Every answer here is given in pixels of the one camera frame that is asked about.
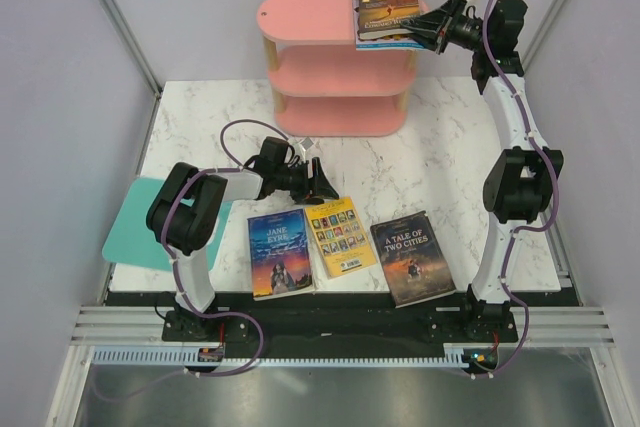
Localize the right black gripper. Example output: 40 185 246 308
400 0 491 55

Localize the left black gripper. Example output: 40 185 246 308
274 158 339 205

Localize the dog picture book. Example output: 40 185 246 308
352 0 425 51

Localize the brown Edward Tulane book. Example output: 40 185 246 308
357 0 426 41

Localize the Jane Eyre book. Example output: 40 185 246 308
248 208 315 301

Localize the Tale of Two Cities book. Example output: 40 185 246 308
370 211 456 308

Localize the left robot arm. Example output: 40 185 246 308
146 137 339 340

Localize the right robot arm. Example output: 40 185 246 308
403 0 564 341

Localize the yellow paperback book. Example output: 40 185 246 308
304 197 376 278

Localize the pink three-tier shelf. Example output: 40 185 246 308
256 0 417 137

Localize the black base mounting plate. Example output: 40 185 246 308
163 293 519 344

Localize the teal plastic file folder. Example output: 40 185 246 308
101 177 231 276

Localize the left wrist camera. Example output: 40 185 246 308
292 137 314 160

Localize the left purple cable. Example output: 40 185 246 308
159 118 266 378

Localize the white slotted cable duct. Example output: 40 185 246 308
92 344 499 368

